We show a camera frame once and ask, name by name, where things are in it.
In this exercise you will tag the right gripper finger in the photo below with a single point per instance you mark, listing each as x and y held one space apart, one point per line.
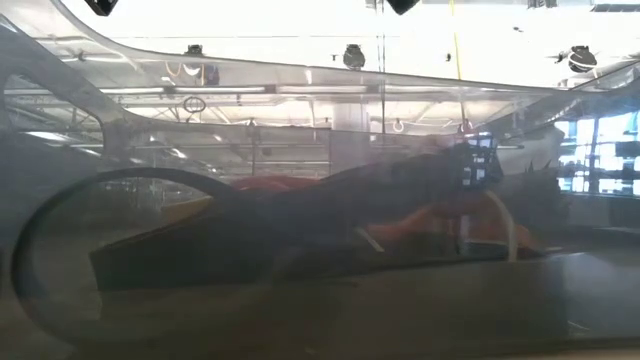
403 5

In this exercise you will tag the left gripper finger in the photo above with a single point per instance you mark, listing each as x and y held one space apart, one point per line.
101 5

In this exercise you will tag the red rubber band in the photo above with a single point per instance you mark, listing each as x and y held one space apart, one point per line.
270 182

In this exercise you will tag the large tan rubber band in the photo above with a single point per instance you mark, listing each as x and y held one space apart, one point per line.
511 235

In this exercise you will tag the translucent grey plastic bin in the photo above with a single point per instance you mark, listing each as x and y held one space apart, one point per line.
400 310

